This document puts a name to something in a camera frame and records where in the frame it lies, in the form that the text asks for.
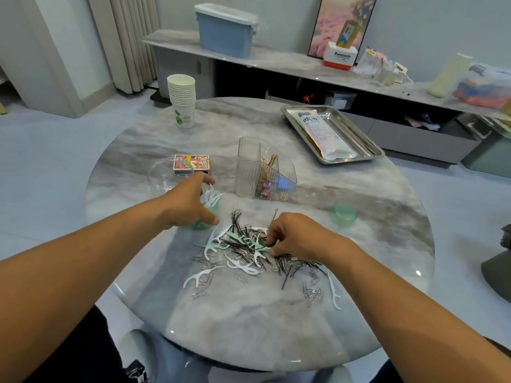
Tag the clear bag of snacks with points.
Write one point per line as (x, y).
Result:
(370, 63)

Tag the trash bin with black bag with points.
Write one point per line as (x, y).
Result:
(501, 267)

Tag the framed pink picture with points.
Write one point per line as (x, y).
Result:
(335, 24)

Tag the metal tray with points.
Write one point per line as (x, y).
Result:
(367, 147)

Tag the clear printed plastic bag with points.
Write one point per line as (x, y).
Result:
(325, 135)

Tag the loose papers in cabinet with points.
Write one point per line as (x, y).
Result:
(423, 122)

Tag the person's left forearm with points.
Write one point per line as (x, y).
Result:
(72, 303)

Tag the clear ribbed organizer box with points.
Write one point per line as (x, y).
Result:
(255, 163)

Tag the blue storage box white lid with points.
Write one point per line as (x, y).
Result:
(226, 30)

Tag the clear storage box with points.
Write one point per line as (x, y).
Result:
(487, 86)

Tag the clear round plastic bowl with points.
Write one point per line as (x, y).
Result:
(164, 175)

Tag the beige curtain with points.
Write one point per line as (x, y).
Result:
(124, 40)

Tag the group of white paper cups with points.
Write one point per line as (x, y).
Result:
(183, 99)

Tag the white and red small box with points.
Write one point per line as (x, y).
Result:
(340, 56)

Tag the small colourful box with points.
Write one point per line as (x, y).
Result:
(349, 34)

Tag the pale green plastic lid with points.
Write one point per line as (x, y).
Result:
(343, 214)

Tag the white box in cabinet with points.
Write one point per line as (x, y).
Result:
(341, 100)

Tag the person's right hand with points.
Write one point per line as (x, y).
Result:
(307, 239)

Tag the pile of floss picks and clips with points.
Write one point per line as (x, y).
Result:
(239, 247)

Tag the colourful matchbox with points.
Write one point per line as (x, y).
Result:
(191, 162)

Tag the grey cabinet with marble top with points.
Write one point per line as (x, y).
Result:
(263, 56)

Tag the translucent green plastic cup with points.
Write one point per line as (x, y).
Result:
(206, 215)

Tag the cream paper roll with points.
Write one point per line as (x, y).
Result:
(449, 75)

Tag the grey green storage bin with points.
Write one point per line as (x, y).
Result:
(491, 147)

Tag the person's right forearm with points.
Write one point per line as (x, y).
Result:
(431, 323)

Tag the person's left hand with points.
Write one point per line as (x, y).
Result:
(188, 205)

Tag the colourful small packet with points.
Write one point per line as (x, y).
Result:
(401, 68)

